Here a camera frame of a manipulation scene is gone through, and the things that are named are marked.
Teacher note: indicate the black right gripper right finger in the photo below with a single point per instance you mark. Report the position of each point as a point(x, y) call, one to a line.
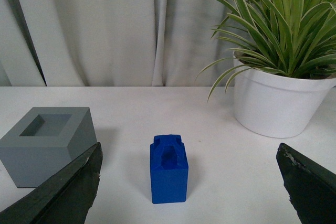
point(310, 186)

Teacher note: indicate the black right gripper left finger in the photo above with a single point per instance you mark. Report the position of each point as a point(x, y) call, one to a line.
point(65, 197)

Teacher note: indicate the blue block part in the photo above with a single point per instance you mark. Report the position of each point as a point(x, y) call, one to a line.
point(168, 169)

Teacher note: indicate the gray square base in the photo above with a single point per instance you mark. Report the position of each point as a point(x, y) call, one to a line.
point(44, 141)

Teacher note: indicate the white plant pot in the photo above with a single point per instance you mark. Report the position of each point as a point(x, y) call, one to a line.
point(276, 106)

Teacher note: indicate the white curtain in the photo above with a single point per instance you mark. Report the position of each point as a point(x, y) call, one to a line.
point(111, 43)

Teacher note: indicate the green spider plant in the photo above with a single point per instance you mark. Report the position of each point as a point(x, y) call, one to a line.
point(286, 38)

